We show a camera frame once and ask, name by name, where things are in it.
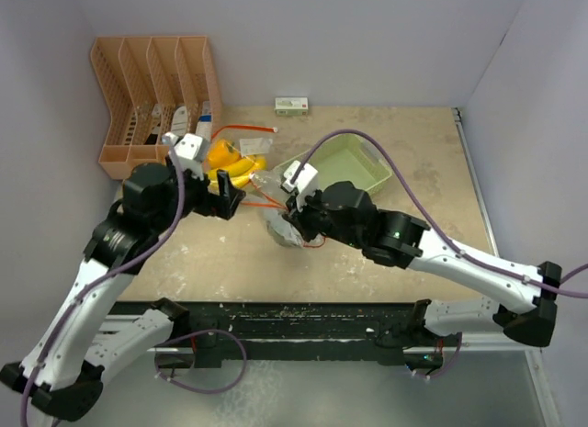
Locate yellow banana bunch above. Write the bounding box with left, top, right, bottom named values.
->
left=208, top=154, right=266, bottom=188

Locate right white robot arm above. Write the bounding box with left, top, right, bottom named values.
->
left=282, top=181, right=561, bottom=348

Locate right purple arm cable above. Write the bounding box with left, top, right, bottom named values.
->
left=293, top=129, right=588, bottom=299

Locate black white item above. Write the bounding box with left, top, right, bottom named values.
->
left=143, top=104, right=162, bottom=145

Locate green netted melon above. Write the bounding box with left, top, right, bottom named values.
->
left=266, top=215, right=304, bottom=248

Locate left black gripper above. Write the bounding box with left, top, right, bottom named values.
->
left=151, top=154, right=243, bottom=233

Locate pink desk file organizer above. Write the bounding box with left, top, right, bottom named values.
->
left=90, top=36, right=223, bottom=180

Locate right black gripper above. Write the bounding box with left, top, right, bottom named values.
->
left=283, top=184, right=364, bottom=249

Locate small green white box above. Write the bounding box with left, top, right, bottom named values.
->
left=274, top=96, right=309, bottom=117

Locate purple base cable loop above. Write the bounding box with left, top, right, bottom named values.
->
left=153, top=330, right=249, bottom=397

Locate clear orange-zip bag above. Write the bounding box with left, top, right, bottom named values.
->
left=206, top=124, right=278, bottom=192
left=244, top=170, right=326, bottom=249

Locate white patterned pouch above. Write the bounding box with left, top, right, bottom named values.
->
left=169, top=106, right=188, bottom=136

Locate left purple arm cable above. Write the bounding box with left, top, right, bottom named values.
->
left=18, top=144, right=187, bottom=427

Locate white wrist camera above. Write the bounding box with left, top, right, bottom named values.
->
left=281, top=160, right=319, bottom=211
left=162, top=132, right=209, bottom=180

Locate green plastic basket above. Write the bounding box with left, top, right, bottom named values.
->
left=273, top=132, right=394, bottom=199

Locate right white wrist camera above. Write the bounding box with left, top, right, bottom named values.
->
left=281, top=160, right=319, bottom=211

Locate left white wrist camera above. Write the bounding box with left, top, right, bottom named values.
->
left=162, top=132, right=209, bottom=180

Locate aluminium frame rail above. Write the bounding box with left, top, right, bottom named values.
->
left=451, top=107, right=563, bottom=426

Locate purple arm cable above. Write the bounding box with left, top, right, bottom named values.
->
left=293, top=129, right=588, bottom=299
left=18, top=144, right=187, bottom=427

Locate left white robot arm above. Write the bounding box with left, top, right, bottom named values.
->
left=1, top=163, right=245, bottom=425

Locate white blue packet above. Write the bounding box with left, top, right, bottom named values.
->
left=195, top=101, right=212, bottom=140

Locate orange bell pepper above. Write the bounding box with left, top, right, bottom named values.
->
left=207, top=140, right=241, bottom=168

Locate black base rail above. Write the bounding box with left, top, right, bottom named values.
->
left=151, top=300, right=465, bottom=368

